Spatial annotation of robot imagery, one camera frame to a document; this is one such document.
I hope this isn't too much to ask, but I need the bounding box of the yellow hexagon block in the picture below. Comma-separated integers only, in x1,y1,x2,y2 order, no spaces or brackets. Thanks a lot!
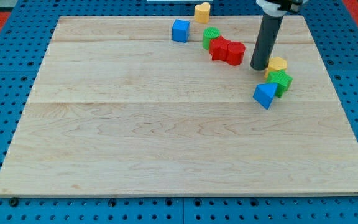
264,57,288,78

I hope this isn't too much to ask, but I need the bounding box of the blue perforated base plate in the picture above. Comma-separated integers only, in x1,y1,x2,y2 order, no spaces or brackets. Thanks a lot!
0,0,358,223

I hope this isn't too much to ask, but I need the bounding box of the red cylinder block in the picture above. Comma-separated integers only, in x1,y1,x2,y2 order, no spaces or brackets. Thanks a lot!
226,42,246,66

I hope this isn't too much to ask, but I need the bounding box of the light wooden board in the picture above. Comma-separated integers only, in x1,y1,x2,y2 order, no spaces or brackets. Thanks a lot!
0,16,358,198

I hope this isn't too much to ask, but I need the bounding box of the blue cube block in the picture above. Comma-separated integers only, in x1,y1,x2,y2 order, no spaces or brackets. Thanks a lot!
172,19,190,43

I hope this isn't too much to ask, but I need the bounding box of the green star block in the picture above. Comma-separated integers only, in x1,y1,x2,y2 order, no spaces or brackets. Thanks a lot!
266,70,293,98

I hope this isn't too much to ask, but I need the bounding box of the blue triangle block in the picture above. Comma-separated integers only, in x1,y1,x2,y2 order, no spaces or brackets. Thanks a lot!
253,83,278,110

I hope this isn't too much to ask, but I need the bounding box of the yellow heart block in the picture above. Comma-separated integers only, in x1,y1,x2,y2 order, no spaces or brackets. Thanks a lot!
194,2,211,24

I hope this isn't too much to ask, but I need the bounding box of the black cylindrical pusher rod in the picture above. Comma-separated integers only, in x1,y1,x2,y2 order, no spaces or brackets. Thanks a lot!
250,14,283,71

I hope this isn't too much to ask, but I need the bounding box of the green cylinder block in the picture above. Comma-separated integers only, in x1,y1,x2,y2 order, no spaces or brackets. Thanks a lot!
202,27,220,50

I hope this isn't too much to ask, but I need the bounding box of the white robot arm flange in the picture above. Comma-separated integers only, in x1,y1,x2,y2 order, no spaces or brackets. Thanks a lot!
256,0,309,17

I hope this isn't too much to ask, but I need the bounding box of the red star block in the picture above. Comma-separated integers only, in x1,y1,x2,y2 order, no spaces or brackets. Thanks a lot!
209,35,231,61

